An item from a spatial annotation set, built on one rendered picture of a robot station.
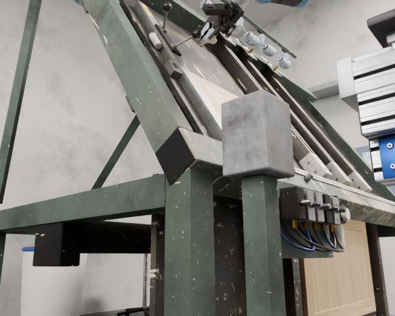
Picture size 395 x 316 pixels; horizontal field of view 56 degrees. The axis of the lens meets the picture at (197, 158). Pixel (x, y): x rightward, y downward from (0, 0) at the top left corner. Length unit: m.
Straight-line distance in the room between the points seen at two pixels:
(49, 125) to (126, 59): 3.22
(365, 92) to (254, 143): 0.25
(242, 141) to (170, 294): 0.40
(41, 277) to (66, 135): 1.70
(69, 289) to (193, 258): 2.69
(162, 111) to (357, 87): 0.50
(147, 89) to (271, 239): 0.57
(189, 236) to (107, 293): 3.80
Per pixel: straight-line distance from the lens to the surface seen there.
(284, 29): 5.70
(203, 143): 1.00
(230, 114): 0.87
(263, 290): 0.81
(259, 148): 0.80
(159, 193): 0.98
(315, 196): 1.18
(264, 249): 0.80
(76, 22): 5.13
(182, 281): 0.91
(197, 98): 1.32
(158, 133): 1.03
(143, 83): 1.14
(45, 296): 3.49
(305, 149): 1.76
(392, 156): 0.85
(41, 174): 4.26
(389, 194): 2.89
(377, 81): 0.86
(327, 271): 2.08
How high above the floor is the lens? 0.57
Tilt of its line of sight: 15 degrees up
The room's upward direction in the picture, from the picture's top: 1 degrees counter-clockwise
